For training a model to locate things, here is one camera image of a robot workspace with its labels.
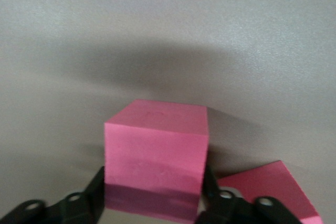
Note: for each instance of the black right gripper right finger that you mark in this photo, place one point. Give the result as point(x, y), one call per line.
point(236, 211)

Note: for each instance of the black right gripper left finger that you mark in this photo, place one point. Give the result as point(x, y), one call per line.
point(65, 211)

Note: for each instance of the light red foam cube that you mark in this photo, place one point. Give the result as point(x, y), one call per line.
point(278, 190)

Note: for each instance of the dark red foam cube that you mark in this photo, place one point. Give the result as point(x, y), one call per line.
point(155, 155)

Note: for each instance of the brown table cover sheet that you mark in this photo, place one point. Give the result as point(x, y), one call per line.
point(168, 37)

